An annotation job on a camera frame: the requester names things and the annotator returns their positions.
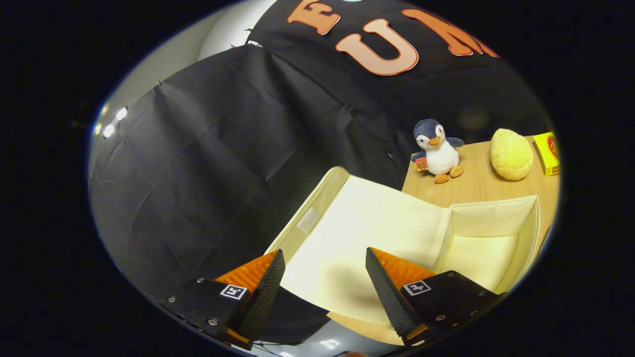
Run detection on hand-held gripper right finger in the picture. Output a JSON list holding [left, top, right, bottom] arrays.
[[366, 247, 502, 347]]

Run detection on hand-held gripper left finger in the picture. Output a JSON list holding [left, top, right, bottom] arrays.
[[159, 249, 286, 351]]

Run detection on beige fabric storage box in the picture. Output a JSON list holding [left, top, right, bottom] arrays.
[[264, 166, 541, 328]]

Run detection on penguin plush toy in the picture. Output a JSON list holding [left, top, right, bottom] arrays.
[[411, 118, 465, 184]]

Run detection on black backdrop cloth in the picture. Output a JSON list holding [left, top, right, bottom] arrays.
[[89, 0, 554, 345]]

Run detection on yellow round plush cushion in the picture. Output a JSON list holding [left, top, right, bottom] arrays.
[[490, 128, 534, 181]]

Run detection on yellow book with red label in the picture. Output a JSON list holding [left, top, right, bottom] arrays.
[[533, 131, 561, 177]]

